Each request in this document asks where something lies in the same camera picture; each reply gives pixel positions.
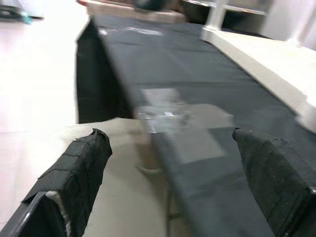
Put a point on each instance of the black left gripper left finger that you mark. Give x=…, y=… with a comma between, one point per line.
x=74, y=177

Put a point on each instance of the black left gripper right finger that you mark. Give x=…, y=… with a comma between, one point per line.
x=279, y=177

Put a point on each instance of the white plastic table leg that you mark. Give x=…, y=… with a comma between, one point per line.
x=215, y=14

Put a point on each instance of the clear plastic bag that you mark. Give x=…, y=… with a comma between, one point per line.
x=177, y=118
x=130, y=30

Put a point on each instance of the white plastic table top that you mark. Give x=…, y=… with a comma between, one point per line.
x=259, y=56

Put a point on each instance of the black tablecloth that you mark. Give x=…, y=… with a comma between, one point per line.
x=172, y=61

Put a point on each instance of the beige cloth covered bench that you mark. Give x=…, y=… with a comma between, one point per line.
x=138, y=13

